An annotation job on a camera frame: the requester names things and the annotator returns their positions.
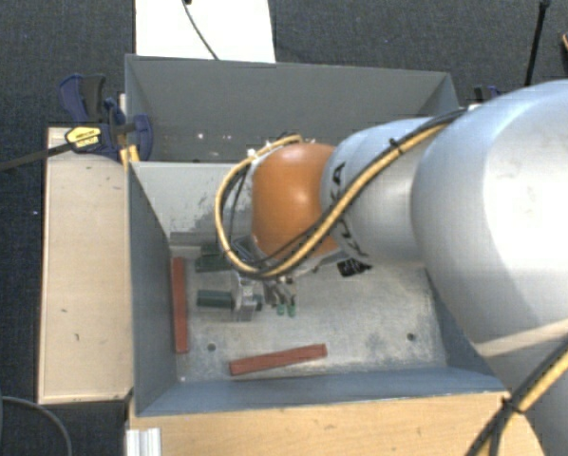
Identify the dark green flat block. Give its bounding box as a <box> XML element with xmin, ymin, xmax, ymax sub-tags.
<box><xmin>196</xmin><ymin>289</ymin><xmax>237</xmax><ymax>310</ymax></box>
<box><xmin>194</xmin><ymin>252</ymin><xmax>234</xmax><ymax>274</ymax></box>

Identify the grey metal bin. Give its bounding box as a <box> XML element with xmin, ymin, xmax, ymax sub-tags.
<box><xmin>123</xmin><ymin>53</ymin><xmax>509</xmax><ymax>418</ymax></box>

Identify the black cylinder on white bracket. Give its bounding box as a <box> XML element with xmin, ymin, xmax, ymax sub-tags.
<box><xmin>299</xmin><ymin>252</ymin><xmax>373</xmax><ymax>278</ymax></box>

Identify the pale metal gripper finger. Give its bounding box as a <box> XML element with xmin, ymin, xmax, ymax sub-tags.
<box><xmin>238</xmin><ymin>295</ymin><xmax>264</xmax><ymax>323</ymax></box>
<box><xmin>230</xmin><ymin>270</ymin><xmax>246</xmax><ymax>311</ymax></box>

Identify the red-brown flat block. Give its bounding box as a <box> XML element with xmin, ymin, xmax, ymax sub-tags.
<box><xmin>170</xmin><ymin>256</ymin><xmax>191</xmax><ymax>355</ymax></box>
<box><xmin>228</xmin><ymin>343</ymin><xmax>329</xmax><ymax>377</ymax></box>

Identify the pale wood board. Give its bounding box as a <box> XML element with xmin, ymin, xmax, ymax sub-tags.
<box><xmin>36</xmin><ymin>126</ymin><xmax>135</xmax><ymax>406</ymax></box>

